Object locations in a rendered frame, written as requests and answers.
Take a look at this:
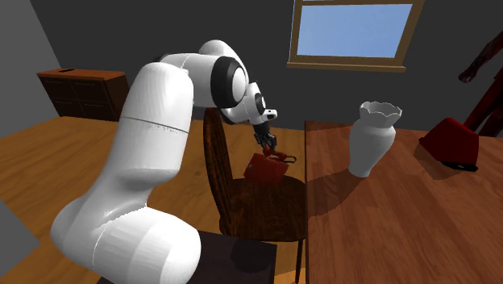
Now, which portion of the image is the white vase with wavy rim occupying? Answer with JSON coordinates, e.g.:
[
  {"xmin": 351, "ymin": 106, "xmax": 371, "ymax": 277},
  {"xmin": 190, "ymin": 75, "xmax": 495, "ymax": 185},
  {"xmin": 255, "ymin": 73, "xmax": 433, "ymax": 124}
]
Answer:
[{"xmin": 347, "ymin": 101, "xmax": 403, "ymax": 178}]

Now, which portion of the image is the brown chest of drawers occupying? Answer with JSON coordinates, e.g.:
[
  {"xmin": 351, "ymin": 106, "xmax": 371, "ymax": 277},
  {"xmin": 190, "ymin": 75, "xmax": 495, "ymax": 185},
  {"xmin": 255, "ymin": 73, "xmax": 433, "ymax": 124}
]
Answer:
[{"xmin": 36, "ymin": 68, "xmax": 131, "ymax": 123}]

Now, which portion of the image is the red toaster with black base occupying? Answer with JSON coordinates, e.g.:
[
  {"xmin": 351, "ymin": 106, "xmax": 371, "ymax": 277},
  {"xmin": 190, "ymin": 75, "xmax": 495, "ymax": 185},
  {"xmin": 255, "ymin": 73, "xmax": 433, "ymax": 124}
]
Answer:
[{"xmin": 418, "ymin": 117, "xmax": 480, "ymax": 173}]

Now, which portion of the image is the window with wooden frame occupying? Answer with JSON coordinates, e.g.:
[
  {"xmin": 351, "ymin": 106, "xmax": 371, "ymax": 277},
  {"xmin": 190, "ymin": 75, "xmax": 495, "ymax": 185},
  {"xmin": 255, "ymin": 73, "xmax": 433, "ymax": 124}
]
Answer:
[{"xmin": 286, "ymin": 0, "xmax": 426, "ymax": 74}]

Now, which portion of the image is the dark wooden chair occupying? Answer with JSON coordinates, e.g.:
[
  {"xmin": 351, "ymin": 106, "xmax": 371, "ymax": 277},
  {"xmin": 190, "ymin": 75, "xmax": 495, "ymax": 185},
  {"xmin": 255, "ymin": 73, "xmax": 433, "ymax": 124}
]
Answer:
[{"xmin": 202, "ymin": 107, "xmax": 308, "ymax": 284}]

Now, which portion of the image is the wooden table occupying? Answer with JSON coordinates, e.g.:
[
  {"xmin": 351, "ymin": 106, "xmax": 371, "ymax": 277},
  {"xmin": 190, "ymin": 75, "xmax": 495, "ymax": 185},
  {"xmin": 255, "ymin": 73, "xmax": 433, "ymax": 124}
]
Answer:
[{"xmin": 304, "ymin": 119, "xmax": 503, "ymax": 284}]

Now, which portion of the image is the red handbag with dark strap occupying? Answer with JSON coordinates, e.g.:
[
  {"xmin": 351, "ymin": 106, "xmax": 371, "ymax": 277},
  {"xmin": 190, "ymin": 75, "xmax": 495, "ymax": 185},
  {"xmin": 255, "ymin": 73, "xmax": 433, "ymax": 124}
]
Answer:
[{"xmin": 243, "ymin": 152, "xmax": 298, "ymax": 186}]

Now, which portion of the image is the dark red tall shape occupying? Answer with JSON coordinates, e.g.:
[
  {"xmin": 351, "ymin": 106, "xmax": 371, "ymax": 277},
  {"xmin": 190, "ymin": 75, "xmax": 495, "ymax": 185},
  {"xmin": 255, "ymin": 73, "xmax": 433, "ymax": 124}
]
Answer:
[{"xmin": 458, "ymin": 30, "xmax": 503, "ymax": 138}]

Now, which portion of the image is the dark robot stand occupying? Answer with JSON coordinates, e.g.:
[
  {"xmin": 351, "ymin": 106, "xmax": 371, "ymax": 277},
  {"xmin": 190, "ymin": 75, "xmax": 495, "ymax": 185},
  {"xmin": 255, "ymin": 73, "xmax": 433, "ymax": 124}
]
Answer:
[{"xmin": 97, "ymin": 230, "xmax": 278, "ymax": 284}]

